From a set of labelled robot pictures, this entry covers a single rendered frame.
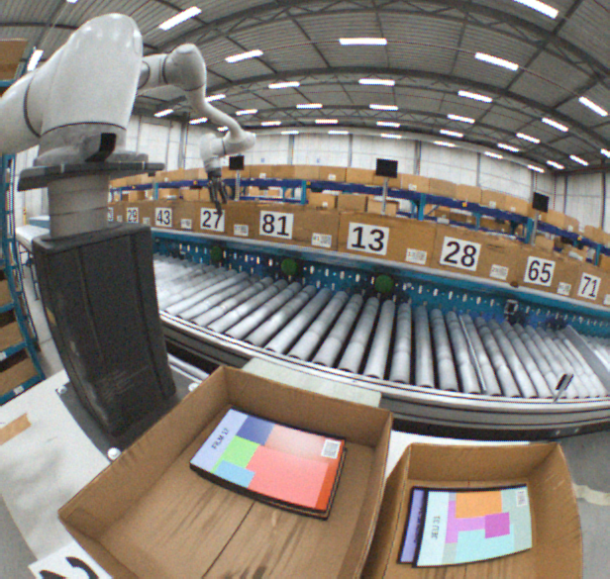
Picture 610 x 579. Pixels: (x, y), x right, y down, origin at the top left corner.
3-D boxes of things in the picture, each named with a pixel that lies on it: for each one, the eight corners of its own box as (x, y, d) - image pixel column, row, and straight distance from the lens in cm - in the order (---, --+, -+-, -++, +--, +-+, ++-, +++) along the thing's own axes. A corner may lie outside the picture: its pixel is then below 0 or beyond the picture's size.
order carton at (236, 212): (193, 234, 149) (194, 202, 148) (226, 227, 171) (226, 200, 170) (254, 241, 126) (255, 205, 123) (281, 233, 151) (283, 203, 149)
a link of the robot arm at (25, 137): (23, 65, 52) (-26, 110, 70) (31, 154, 51) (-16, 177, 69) (180, 49, 115) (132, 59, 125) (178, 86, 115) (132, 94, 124)
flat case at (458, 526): (526, 551, 49) (533, 547, 48) (409, 568, 39) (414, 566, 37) (521, 486, 52) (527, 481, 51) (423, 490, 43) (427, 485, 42)
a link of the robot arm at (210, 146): (200, 160, 136) (226, 153, 136) (195, 134, 142) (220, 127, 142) (203, 166, 147) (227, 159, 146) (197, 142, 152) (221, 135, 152)
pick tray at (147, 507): (94, 540, 45) (51, 512, 37) (228, 402, 53) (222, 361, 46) (301, 651, 39) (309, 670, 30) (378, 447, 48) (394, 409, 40)
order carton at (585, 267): (571, 300, 143) (580, 264, 141) (547, 281, 166) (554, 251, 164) (611, 310, 171) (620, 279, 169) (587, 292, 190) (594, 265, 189)
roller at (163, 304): (149, 317, 98) (147, 304, 96) (231, 277, 132) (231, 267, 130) (156, 322, 94) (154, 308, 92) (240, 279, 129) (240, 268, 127)
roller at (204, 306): (172, 329, 88) (169, 315, 86) (254, 282, 125) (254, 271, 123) (182, 333, 85) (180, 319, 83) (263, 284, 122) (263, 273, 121)
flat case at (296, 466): (325, 515, 37) (327, 511, 35) (190, 467, 41) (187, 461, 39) (345, 441, 43) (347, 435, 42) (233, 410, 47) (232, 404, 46)
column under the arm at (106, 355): (116, 469, 48) (23, 258, 30) (55, 393, 67) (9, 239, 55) (207, 390, 56) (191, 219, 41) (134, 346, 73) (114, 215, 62)
